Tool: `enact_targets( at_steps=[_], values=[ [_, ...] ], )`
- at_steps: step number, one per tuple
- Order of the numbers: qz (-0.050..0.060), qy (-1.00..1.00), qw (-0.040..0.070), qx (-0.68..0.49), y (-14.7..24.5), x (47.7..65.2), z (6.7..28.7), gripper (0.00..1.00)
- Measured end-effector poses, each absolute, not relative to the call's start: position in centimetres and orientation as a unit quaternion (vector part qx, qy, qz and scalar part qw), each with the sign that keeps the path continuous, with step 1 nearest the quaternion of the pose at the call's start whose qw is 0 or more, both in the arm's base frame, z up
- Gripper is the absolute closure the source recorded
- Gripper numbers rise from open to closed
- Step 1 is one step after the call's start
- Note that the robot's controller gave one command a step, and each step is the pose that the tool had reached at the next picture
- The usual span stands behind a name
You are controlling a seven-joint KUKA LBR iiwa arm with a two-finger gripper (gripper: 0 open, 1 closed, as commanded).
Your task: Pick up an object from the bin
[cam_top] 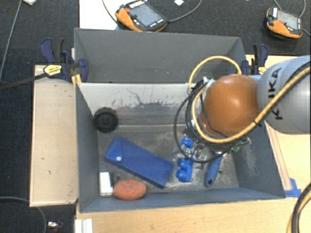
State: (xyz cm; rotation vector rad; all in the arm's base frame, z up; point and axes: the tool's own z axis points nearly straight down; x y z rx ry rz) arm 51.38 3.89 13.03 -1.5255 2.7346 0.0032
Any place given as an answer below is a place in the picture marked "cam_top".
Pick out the blue flat case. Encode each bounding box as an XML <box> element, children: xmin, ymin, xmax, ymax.
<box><xmin>104</xmin><ymin>136</ymin><xmax>175</xmax><ymax>189</ymax></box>

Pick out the small blue knobbed piece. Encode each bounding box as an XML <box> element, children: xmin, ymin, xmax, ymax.
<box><xmin>180</xmin><ymin>136</ymin><xmax>195</xmax><ymax>153</ymax></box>

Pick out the blue knobbed plastic block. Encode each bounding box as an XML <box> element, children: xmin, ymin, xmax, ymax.
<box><xmin>175</xmin><ymin>157</ymin><xmax>194</xmax><ymax>183</ymax></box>

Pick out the black toy wheel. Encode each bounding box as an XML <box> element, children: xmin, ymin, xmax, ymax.
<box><xmin>93</xmin><ymin>107</ymin><xmax>119</xmax><ymax>133</ymax></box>

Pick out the orange oval sponge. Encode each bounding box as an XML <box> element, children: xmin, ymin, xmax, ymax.
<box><xmin>112</xmin><ymin>179</ymin><xmax>147</xmax><ymax>201</ymax></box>

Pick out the grey metal bin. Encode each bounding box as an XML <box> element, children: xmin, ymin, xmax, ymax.
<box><xmin>73</xmin><ymin>27</ymin><xmax>286</xmax><ymax>214</ymax></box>

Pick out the white rectangular block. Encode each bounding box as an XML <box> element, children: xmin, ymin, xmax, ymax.
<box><xmin>99</xmin><ymin>171</ymin><xmax>114</xmax><ymax>197</ymax></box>

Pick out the pale wood board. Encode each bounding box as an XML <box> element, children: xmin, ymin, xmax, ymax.
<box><xmin>29</xmin><ymin>64</ymin><xmax>80</xmax><ymax>207</ymax></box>

